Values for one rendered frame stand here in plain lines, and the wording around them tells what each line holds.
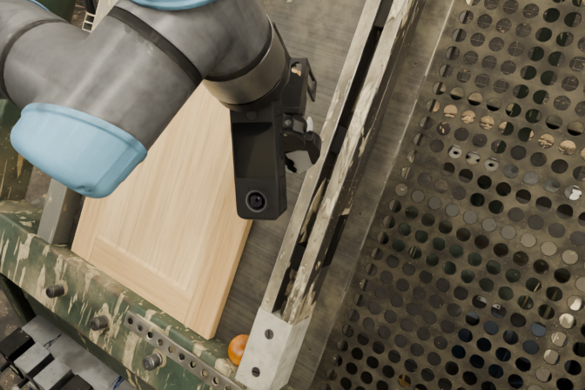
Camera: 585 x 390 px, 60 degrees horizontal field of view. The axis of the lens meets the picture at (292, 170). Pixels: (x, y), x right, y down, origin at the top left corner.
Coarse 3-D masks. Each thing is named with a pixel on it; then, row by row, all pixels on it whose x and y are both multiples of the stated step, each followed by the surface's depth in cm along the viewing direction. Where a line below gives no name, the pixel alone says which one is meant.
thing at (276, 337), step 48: (384, 0) 70; (384, 48) 69; (336, 96) 72; (384, 96) 73; (336, 144) 73; (336, 192) 72; (288, 240) 75; (336, 240) 78; (288, 288) 79; (288, 336) 75
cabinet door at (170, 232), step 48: (192, 96) 91; (192, 144) 91; (144, 192) 96; (192, 192) 90; (96, 240) 101; (144, 240) 96; (192, 240) 90; (240, 240) 85; (144, 288) 95; (192, 288) 90
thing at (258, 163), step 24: (240, 120) 47; (264, 120) 46; (240, 144) 47; (264, 144) 47; (240, 168) 48; (264, 168) 47; (240, 192) 48; (264, 192) 47; (240, 216) 49; (264, 216) 48
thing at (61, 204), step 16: (112, 0) 97; (96, 16) 99; (48, 192) 104; (64, 192) 102; (48, 208) 104; (64, 208) 103; (48, 224) 104; (64, 224) 105; (48, 240) 104; (64, 240) 107
